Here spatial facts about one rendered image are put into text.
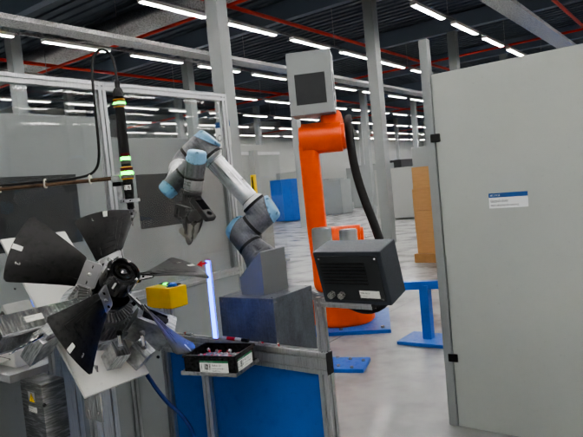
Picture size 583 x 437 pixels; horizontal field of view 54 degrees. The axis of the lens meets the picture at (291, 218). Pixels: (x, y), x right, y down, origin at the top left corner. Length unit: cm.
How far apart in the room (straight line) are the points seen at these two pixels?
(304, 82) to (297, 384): 404
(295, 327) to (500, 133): 149
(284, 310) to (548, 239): 143
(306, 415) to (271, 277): 63
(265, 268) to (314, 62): 362
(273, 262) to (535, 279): 141
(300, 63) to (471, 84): 286
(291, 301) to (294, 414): 50
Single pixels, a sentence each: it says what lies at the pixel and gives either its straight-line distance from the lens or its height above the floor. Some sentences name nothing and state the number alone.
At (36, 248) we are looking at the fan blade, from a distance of 206.
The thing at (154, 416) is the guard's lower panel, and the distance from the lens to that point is 323.
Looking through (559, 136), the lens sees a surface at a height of 158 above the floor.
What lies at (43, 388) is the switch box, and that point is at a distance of 231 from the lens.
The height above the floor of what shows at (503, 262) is 95.
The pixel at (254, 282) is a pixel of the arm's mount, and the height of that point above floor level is 106.
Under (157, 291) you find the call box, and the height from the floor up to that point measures 106.
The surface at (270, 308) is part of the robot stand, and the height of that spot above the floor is 96.
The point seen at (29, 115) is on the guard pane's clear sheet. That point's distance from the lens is 281.
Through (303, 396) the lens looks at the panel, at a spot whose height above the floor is 68.
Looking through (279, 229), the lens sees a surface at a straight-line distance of 1014.
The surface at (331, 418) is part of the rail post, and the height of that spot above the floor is 63.
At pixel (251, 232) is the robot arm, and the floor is 127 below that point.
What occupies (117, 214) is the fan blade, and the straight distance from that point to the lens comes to 231.
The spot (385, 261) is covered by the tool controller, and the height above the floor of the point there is 119.
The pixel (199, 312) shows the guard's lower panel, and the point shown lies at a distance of 333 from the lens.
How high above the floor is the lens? 145
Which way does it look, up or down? 3 degrees down
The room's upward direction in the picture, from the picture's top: 5 degrees counter-clockwise
